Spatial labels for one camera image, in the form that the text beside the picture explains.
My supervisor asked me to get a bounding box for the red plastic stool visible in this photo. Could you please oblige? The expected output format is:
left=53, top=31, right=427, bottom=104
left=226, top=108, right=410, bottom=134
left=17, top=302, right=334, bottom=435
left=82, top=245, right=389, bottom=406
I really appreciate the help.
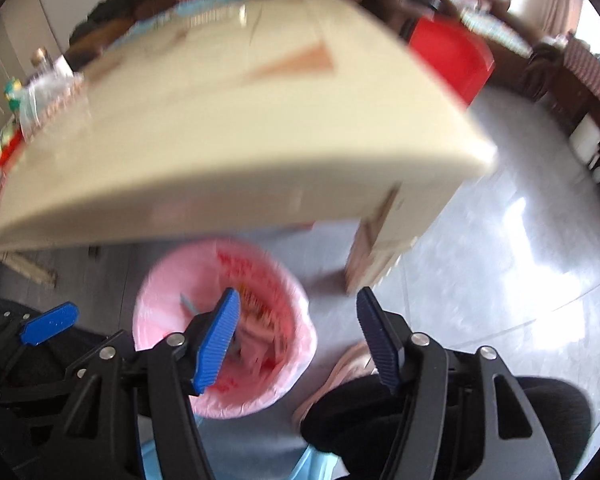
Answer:
left=409, top=16, right=496, bottom=107

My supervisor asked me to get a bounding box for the trash bin with pink bag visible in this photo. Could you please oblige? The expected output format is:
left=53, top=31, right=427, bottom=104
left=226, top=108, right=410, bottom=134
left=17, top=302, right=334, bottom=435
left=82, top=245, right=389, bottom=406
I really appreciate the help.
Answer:
left=131, top=239, right=319, bottom=420

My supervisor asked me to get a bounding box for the green toy bottle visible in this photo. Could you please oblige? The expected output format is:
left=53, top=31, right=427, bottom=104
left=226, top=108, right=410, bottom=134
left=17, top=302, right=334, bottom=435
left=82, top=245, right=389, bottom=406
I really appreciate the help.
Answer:
left=4, top=77, right=25, bottom=112

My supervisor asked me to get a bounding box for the green patterned cloth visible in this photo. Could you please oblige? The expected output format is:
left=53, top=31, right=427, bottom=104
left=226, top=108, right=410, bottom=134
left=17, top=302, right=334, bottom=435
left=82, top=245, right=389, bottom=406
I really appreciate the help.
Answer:
left=459, top=6, right=533, bottom=57

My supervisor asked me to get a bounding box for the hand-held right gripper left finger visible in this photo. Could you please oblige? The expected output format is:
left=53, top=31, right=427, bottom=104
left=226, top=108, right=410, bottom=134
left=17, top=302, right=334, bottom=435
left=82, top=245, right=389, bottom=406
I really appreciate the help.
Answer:
left=45, top=287, right=242, bottom=480

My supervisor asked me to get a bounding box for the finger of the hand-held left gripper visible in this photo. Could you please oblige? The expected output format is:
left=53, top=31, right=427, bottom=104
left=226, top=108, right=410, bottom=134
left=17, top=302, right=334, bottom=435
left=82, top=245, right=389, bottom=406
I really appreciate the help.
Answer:
left=0, top=330, right=131, bottom=411
left=0, top=301, right=80, bottom=361

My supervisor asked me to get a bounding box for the wooden stick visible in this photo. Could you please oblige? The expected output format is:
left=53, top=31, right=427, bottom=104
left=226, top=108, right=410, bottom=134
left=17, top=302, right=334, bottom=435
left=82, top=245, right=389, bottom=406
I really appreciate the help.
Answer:
left=0, top=249, right=59, bottom=287

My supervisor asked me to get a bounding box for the person's leg in black pants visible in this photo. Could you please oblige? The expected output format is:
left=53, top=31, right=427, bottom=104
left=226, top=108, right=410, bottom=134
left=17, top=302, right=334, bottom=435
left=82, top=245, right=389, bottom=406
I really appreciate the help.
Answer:
left=299, top=374, right=592, bottom=480

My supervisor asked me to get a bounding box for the light blue plastic bag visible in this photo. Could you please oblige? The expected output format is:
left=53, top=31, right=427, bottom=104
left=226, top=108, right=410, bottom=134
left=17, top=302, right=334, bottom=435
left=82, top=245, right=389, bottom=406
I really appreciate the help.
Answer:
left=139, top=437, right=348, bottom=480

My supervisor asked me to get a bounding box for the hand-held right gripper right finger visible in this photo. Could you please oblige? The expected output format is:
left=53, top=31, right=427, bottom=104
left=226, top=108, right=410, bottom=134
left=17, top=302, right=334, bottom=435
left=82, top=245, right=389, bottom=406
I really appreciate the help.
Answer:
left=356, top=286, right=561, bottom=480

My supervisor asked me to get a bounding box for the white cabinet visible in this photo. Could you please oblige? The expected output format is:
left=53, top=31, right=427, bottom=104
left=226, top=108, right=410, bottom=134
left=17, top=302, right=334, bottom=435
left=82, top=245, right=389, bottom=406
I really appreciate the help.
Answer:
left=0, top=0, right=67, bottom=128

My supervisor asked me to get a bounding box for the person's pink shoe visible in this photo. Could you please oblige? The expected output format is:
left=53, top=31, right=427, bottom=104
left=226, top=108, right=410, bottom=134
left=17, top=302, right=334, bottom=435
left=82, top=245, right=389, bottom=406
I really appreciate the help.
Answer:
left=291, top=341, right=383, bottom=427

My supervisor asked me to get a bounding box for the dark wooden cabinet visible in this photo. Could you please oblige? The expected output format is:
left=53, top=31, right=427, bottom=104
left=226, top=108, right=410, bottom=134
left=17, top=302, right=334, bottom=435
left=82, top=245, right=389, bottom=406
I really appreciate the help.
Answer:
left=527, top=32, right=600, bottom=218

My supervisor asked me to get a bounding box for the white container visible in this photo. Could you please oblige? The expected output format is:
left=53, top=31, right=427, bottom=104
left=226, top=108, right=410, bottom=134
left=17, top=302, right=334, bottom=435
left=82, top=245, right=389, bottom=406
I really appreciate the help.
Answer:
left=569, top=114, right=600, bottom=162

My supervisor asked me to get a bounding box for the red small toy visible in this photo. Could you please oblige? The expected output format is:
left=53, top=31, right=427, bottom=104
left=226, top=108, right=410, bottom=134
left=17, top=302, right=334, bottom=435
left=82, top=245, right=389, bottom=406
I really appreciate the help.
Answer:
left=0, top=127, right=23, bottom=172

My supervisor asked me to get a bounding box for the clear plastic bag of peanuts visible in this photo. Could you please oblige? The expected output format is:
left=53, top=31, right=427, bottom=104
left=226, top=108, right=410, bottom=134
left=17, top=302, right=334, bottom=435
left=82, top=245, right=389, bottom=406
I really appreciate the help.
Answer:
left=17, top=71, right=87, bottom=142

